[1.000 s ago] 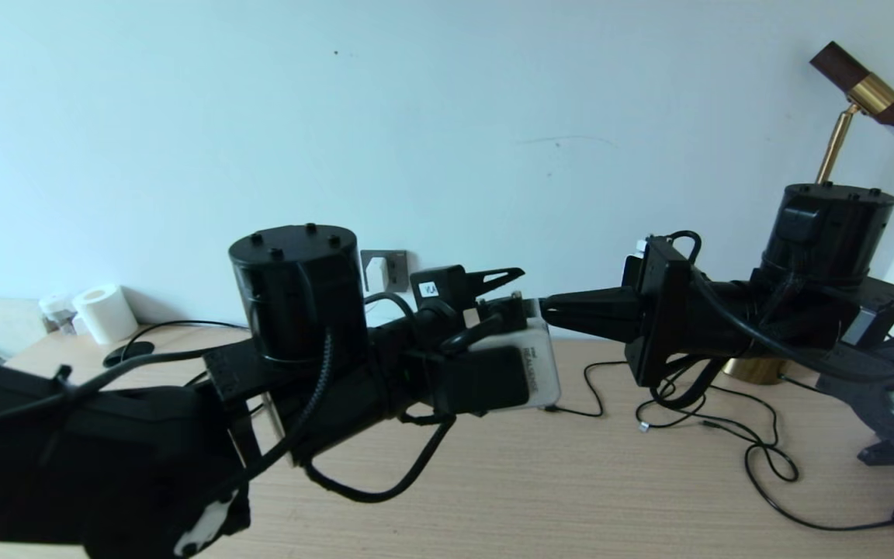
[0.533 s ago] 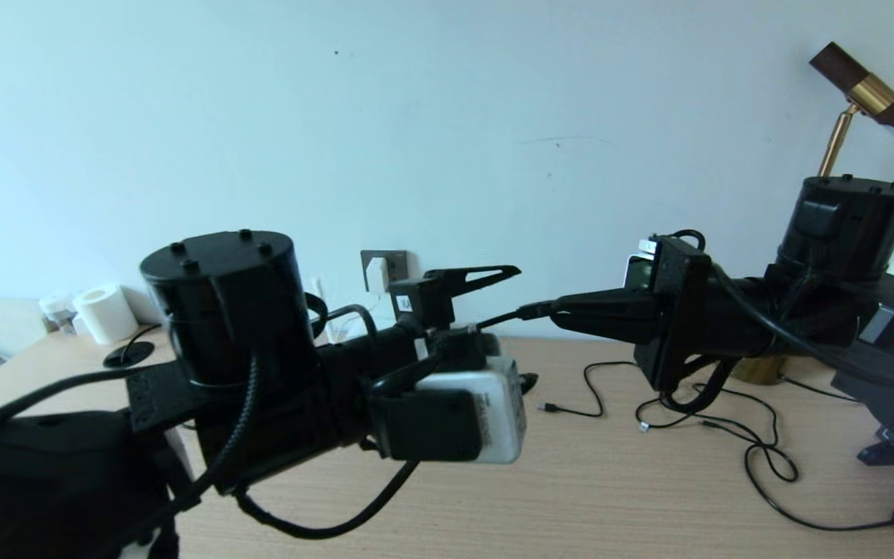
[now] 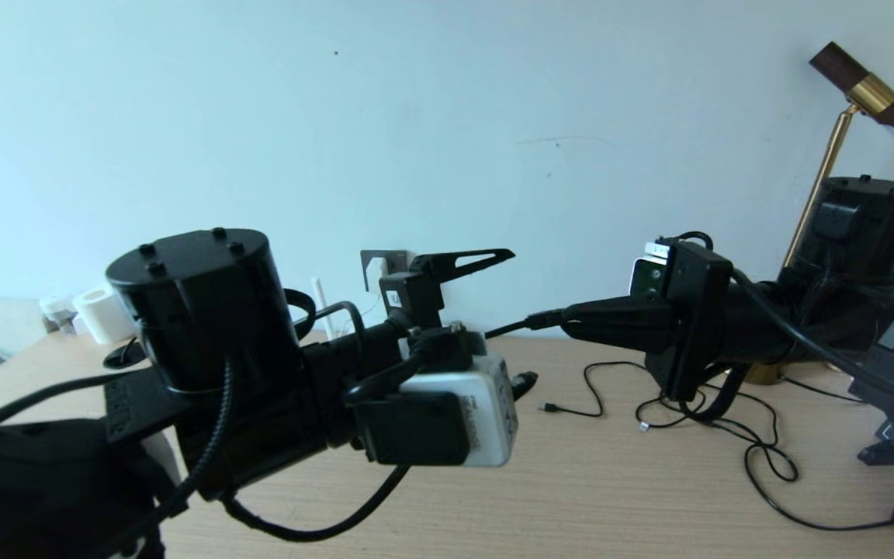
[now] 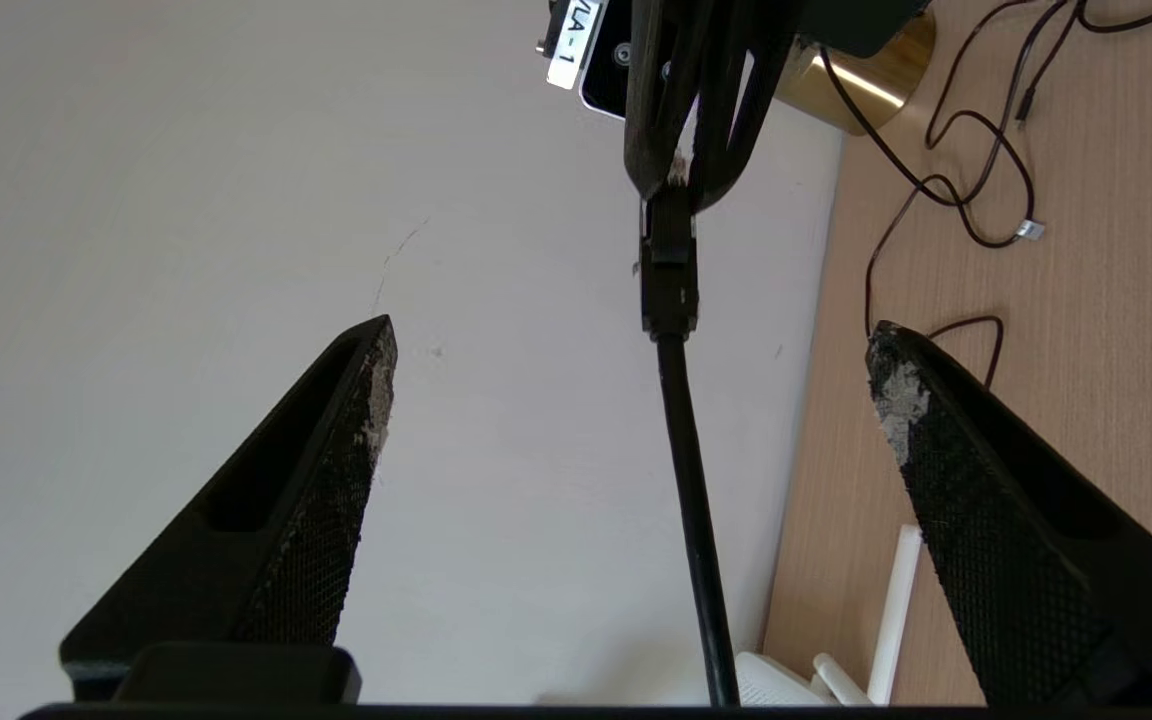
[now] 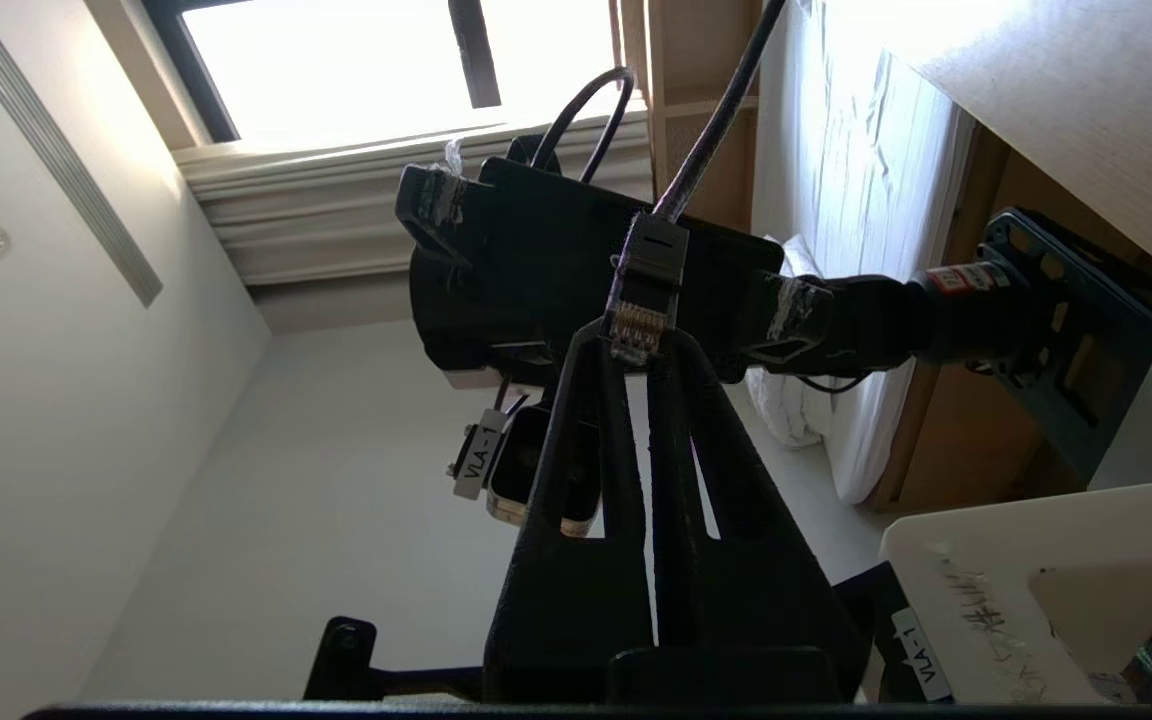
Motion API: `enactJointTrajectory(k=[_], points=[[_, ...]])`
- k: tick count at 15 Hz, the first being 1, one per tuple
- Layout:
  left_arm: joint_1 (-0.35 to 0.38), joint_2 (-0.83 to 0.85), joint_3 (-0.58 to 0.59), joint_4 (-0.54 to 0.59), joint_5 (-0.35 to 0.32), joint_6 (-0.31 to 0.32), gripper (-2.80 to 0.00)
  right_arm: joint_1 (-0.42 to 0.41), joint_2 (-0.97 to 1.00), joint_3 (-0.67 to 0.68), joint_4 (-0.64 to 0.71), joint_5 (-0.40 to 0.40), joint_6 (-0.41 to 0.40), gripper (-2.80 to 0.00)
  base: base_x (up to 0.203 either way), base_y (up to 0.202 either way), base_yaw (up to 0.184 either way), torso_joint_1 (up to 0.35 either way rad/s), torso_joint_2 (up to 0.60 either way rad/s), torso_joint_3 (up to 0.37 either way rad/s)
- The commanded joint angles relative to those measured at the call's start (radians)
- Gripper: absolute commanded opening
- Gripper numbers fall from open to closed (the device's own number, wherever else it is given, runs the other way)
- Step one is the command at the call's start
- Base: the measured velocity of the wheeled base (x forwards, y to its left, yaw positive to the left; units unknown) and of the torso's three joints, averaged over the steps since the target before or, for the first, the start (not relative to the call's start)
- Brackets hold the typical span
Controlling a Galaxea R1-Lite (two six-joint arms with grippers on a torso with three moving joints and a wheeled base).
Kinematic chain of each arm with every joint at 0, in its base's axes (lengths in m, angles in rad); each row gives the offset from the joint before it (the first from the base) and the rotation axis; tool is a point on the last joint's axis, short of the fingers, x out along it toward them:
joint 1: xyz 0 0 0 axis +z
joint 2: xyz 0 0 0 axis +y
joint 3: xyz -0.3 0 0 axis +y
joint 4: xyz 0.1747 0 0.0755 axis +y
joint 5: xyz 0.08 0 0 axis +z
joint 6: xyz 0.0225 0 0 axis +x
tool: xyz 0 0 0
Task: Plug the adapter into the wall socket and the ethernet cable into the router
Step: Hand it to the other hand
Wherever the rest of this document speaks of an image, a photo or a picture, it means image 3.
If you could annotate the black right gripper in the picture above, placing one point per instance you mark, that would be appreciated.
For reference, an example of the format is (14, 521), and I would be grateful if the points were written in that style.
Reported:
(699, 326)

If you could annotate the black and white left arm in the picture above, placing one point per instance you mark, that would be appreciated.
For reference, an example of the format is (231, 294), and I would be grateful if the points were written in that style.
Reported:
(199, 326)

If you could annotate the small jar with white lid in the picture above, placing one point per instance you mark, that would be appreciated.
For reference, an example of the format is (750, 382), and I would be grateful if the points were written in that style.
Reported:
(57, 310)

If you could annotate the grey wall socket plate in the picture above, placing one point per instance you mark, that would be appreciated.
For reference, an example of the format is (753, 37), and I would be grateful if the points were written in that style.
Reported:
(396, 258)

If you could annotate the white toilet paper roll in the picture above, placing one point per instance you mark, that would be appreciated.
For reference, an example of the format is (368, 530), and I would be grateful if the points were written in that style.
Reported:
(94, 314)

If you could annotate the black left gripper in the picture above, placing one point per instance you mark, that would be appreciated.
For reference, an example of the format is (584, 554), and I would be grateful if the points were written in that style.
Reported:
(416, 299)

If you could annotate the brass desk lamp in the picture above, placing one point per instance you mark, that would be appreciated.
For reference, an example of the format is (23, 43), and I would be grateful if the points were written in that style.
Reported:
(870, 93)

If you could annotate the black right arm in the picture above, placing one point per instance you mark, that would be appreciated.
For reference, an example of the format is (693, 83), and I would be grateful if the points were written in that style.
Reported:
(858, 233)

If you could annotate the white router with antennas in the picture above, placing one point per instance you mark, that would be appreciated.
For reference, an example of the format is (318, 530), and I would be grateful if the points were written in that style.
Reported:
(318, 299)

